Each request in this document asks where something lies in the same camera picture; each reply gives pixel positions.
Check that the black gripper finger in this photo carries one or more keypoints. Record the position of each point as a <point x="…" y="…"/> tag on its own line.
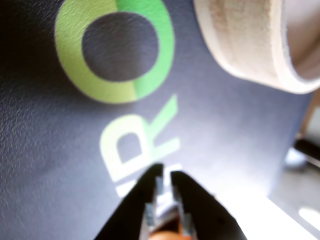
<point x="132" y="205"/>
<point x="205" y="212"/>

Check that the orange plush toy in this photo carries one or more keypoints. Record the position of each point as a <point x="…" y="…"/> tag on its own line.
<point x="165" y="236"/>

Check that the beige round box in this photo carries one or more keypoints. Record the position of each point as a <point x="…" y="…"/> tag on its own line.
<point x="250" y="37"/>

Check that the dark blue mat green letters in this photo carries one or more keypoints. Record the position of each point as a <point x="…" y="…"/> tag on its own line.
<point x="50" y="150"/>

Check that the black bar object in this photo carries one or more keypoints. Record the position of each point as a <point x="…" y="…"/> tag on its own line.
<point x="308" y="150"/>

